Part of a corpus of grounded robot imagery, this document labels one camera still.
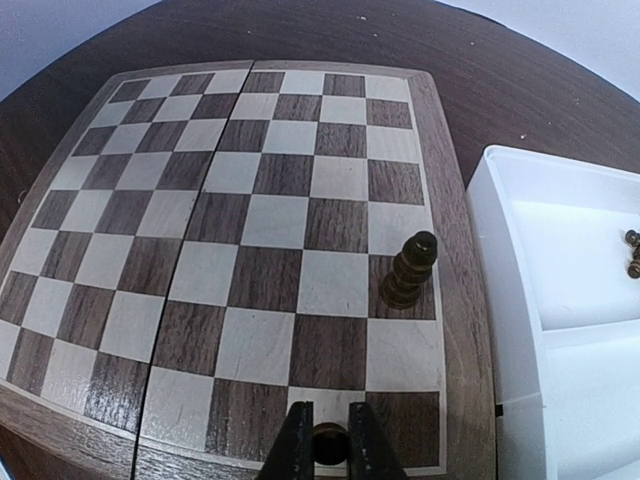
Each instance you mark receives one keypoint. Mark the white divided plastic tray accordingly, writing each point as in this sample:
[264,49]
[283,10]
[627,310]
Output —
[564,313]

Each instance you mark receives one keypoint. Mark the dark chess pawn piece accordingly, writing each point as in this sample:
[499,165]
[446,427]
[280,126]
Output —
[330,444]

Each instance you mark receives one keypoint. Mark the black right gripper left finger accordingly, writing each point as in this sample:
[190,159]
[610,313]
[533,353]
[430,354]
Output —
[291,455]

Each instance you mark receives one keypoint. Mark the dark chess pieces pile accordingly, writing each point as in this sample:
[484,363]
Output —
[632,238]

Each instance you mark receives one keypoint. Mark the wooden chessboard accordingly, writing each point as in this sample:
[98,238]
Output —
[206,247]

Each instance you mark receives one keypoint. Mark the dark chess king piece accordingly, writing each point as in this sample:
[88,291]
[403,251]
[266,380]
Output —
[411,268]

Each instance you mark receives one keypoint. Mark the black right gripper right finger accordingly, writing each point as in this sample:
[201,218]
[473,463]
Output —
[371,455]

